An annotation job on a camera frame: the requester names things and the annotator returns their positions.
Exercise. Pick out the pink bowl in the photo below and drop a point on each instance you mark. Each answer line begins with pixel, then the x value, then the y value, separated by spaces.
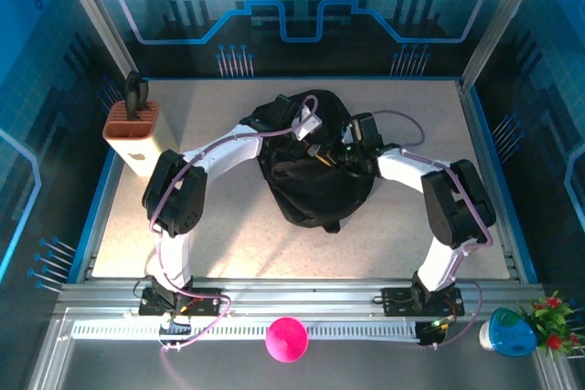
pixel 287 339

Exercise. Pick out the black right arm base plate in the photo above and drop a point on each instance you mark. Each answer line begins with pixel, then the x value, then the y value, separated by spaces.
pixel 397 301

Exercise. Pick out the aluminium side rail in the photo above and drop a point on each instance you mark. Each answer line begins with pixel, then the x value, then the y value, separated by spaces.
pixel 471 125

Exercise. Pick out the artificial plant red flowers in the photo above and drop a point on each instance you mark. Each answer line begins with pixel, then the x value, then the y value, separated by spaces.
pixel 553 321

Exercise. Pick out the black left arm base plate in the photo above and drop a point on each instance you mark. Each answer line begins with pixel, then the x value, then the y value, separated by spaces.
pixel 205 296

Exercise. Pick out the aluminium mounting rail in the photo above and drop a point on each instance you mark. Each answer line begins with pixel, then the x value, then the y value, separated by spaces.
pixel 297 291

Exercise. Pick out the blue white jar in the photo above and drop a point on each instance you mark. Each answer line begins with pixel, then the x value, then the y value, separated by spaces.
pixel 509 333

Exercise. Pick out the aluminium frame post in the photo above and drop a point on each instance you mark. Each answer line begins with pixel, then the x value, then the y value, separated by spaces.
pixel 91 11
pixel 498 20

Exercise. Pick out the beige holder with orange top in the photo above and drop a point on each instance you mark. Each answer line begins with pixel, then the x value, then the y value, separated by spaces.
pixel 151 148

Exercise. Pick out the black scissors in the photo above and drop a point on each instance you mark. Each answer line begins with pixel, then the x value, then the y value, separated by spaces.
pixel 132 93

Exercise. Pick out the black backpack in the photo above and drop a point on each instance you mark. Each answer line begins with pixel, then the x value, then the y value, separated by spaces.
pixel 315 198

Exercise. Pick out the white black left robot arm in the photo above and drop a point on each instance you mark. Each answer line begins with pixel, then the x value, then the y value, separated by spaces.
pixel 228 152

